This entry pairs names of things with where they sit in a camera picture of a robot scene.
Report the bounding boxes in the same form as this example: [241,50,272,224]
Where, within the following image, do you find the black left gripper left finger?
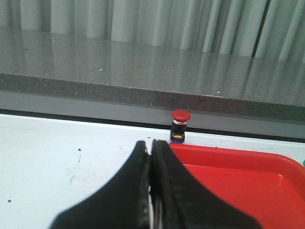
[50,141,150,229]

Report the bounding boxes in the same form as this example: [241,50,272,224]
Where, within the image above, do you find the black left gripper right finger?
[150,140,261,229]

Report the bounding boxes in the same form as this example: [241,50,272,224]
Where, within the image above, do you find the red mushroom push button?
[170,110,191,144]

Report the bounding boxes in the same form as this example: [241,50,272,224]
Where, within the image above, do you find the red plastic tray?
[171,144,305,229]

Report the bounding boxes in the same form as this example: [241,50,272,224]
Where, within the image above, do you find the grey speckled stone counter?
[0,28,305,122]

